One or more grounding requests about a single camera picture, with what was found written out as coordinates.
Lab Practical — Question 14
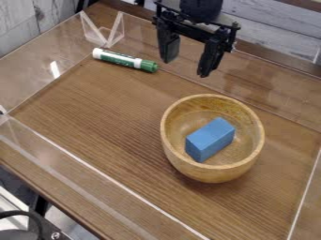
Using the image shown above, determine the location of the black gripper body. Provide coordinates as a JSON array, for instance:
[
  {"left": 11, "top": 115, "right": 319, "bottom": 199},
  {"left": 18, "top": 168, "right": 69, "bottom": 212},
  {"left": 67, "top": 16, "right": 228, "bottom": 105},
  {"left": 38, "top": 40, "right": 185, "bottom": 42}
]
[{"left": 154, "top": 0, "right": 241, "bottom": 53}]

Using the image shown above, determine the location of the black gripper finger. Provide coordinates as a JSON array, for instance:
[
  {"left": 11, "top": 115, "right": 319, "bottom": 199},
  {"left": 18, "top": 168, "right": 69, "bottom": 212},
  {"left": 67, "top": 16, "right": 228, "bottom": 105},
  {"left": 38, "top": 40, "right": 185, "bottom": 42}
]
[
  {"left": 197, "top": 38, "right": 225, "bottom": 78},
  {"left": 157, "top": 28, "right": 181, "bottom": 64}
]

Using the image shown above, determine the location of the blue rectangular block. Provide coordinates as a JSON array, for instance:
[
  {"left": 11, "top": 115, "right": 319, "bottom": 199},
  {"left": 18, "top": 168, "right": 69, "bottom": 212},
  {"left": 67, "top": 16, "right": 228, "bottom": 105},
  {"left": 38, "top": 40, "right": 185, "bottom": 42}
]
[{"left": 185, "top": 117, "right": 236, "bottom": 163}]

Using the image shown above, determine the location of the brown wooden bowl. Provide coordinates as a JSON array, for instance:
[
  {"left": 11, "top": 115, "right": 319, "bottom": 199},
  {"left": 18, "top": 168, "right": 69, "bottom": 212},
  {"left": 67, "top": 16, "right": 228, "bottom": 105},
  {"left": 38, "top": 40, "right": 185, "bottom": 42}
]
[{"left": 161, "top": 94, "right": 265, "bottom": 183}]

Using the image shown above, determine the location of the green white marker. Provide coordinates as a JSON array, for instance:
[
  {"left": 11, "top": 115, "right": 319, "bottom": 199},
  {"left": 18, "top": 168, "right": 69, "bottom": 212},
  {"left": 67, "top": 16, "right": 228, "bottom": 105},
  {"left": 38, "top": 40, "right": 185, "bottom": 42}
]
[{"left": 91, "top": 48, "right": 158, "bottom": 73}]

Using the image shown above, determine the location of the black metal table leg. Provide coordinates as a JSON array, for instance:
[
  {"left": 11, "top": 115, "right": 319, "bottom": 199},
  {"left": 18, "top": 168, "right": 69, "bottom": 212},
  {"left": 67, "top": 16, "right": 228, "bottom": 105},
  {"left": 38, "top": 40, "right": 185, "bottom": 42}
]
[{"left": 34, "top": 196, "right": 50, "bottom": 217}]

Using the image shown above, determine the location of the clear acrylic triangular bracket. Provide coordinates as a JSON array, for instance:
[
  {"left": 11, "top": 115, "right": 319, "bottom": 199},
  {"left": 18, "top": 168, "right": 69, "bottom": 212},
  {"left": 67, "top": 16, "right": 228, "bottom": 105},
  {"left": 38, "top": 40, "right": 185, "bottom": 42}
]
[{"left": 81, "top": 11, "right": 125, "bottom": 48}]

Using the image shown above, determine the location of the clear acrylic tray wall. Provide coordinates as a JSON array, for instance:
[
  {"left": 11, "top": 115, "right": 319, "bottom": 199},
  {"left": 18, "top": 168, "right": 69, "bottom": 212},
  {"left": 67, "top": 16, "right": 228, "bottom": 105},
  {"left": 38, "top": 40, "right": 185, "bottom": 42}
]
[{"left": 0, "top": 106, "right": 210, "bottom": 240}]

